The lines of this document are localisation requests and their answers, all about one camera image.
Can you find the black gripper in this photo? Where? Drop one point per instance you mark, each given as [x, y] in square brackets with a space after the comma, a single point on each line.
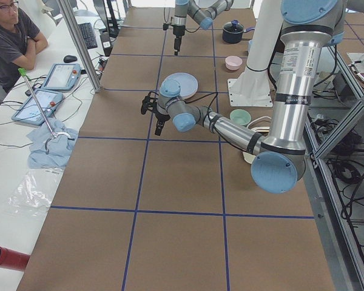
[161, 116]
[178, 32]

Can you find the blue plate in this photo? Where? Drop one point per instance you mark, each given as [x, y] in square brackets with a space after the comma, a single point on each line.
[187, 81]

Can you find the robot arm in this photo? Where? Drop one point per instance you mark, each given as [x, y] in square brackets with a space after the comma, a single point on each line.
[280, 73]
[202, 16]

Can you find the dark blue pot with lid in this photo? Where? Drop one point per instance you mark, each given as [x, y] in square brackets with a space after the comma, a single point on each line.
[233, 32]

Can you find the pink bowl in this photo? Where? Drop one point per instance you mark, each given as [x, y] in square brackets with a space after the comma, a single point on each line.
[233, 63]

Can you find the light blue cup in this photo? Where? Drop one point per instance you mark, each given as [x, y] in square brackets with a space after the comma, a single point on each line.
[250, 43]

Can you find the green bowl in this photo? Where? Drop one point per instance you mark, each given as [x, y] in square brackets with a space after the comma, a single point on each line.
[240, 116]

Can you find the black keyboard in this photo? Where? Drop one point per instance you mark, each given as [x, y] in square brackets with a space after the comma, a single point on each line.
[87, 32]

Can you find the cream toaster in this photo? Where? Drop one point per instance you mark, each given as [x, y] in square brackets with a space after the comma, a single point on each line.
[260, 125]

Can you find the upper teach pendant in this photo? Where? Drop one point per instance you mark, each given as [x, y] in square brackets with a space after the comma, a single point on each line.
[62, 77]

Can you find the teach pendant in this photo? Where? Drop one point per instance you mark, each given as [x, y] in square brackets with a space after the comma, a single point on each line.
[30, 113]
[62, 77]

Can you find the black computer mouse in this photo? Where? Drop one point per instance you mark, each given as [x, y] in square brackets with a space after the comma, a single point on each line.
[69, 59]

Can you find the light blue cloth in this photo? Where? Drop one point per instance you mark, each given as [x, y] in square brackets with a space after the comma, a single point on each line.
[60, 148]

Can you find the lower teach pendant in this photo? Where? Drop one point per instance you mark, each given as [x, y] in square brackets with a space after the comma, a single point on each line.
[30, 113]

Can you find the clear plastic bag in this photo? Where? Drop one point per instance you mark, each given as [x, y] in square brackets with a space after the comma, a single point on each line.
[34, 194]

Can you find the seated man grey shirt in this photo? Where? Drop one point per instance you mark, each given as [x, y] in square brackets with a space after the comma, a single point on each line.
[20, 42]

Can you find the red cylinder bottle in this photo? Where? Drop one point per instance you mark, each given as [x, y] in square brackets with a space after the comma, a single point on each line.
[13, 260]

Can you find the aluminium frame post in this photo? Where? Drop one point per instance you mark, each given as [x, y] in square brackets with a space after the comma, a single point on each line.
[79, 43]

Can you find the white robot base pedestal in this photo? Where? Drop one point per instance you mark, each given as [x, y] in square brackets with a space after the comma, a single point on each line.
[252, 88]

